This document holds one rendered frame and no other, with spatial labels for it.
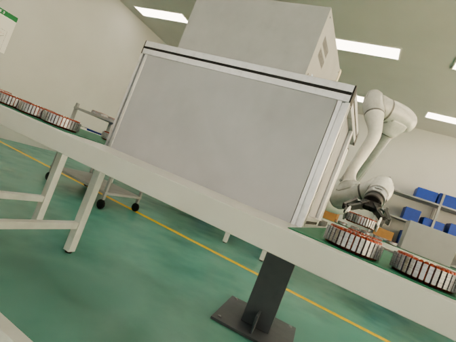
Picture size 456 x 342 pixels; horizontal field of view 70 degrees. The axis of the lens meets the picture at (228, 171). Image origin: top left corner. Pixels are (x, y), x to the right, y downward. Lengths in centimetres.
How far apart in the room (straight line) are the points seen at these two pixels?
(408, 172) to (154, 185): 757
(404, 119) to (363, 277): 149
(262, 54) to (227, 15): 18
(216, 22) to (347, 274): 81
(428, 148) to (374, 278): 770
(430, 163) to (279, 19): 734
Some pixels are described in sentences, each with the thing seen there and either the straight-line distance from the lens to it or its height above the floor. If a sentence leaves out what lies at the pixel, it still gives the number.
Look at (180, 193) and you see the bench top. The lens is 68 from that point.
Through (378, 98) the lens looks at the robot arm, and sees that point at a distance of 194.
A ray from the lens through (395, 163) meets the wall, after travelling 810.
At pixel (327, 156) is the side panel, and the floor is 93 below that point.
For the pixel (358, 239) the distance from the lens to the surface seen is 65.
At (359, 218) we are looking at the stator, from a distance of 127.
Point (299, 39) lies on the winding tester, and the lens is 97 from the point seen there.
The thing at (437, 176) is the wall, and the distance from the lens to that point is 815.
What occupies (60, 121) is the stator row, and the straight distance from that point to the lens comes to 110.
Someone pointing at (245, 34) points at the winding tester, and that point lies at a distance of 103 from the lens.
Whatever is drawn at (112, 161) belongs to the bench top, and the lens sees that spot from 80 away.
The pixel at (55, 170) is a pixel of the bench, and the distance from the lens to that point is 256.
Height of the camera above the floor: 80
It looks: 1 degrees up
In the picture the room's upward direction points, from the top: 21 degrees clockwise
